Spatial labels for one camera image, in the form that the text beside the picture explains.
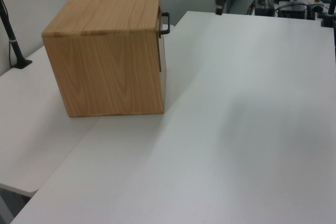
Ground black desktop device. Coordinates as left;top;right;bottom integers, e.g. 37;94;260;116
277;3;308;20

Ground black drawer handle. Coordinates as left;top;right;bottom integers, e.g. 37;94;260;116
160;12;171;36

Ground black clamped camera stand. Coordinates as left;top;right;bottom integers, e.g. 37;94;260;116
0;0;34;69
320;0;336;28

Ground black electronics box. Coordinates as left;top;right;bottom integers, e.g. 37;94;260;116
255;0;276;17

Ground wooden cabinet box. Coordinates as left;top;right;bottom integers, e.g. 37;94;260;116
41;0;169;119

